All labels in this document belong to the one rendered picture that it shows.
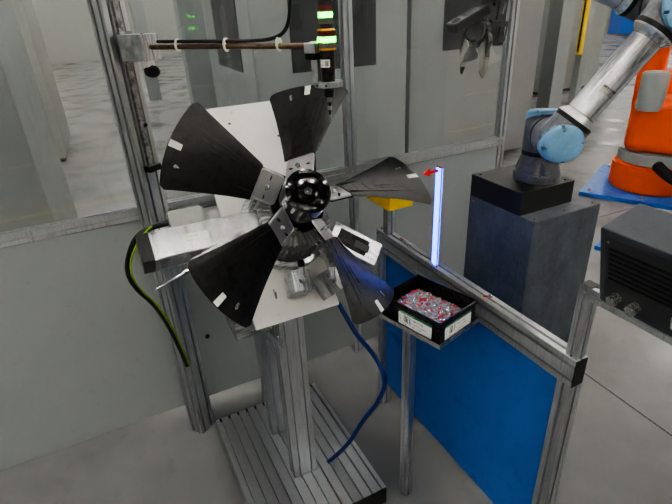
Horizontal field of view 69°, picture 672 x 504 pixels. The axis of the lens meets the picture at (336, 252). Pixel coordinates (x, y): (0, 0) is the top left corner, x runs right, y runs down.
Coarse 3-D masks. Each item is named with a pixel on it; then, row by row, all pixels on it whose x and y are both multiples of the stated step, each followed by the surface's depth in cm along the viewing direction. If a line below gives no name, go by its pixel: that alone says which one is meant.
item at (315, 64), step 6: (306, 48) 116; (312, 48) 115; (306, 54) 116; (312, 54) 115; (318, 54) 116; (312, 60) 116; (318, 60) 116; (312, 66) 117; (318, 66) 117; (312, 72) 118; (318, 72) 117; (312, 78) 118; (318, 78) 118; (318, 84) 116; (324, 84) 116; (330, 84) 115; (336, 84) 116; (342, 84) 118
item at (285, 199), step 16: (304, 176) 123; (320, 176) 124; (288, 192) 119; (304, 192) 121; (320, 192) 123; (272, 208) 129; (288, 208) 122; (304, 208) 120; (320, 208) 121; (304, 224) 130
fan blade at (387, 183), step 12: (372, 168) 142; (384, 168) 142; (408, 168) 142; (348, 180) 137; (360, 180) 136; (372, 180) 136; (384, 180) 135; (396, 180) 136; (408, 180) 137; (420, 180) 138; (360, 192) 130; (372, 192) 130; (384, 192) 131; (396, 192) 132; (408, 192) 133; (420, 192) 134
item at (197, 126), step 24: (192, 120) 119; (216, 120) 119; (192, 144) 120; (216, 144) 120; (240, 144) 121; (168, 168) 121; (192, 168) 121; (216, 168) 122; (240, 168) 122; (216, 192) 125; (240, 192) 125
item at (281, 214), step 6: (282, 210) 122; (276, 216) 121; (282, 216) 123; (270, 222) 119; (276, 222) 121; (282, 222) 123; (288, 222) 125; (276, 228) 122; (288, 228) 126; (276, 234) 123; (282, 234) 125; (288, 234) 127; (282, 240) 126
